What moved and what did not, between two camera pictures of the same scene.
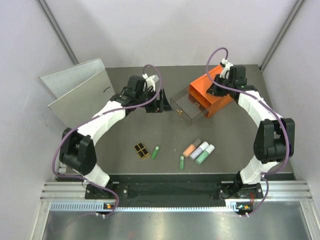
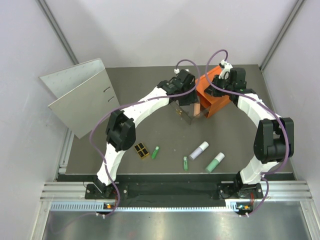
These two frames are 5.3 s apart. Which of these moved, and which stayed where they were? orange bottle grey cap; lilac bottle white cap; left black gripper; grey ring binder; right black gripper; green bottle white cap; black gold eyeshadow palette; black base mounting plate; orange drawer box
Moved: orange bottle grey cap; left black gripper; green bottle white cap
Stayed: grey ring binder; lilac bottle white cap; orange drawer box; black gold eyeshadow palette; right black gripper; black base mounting plate
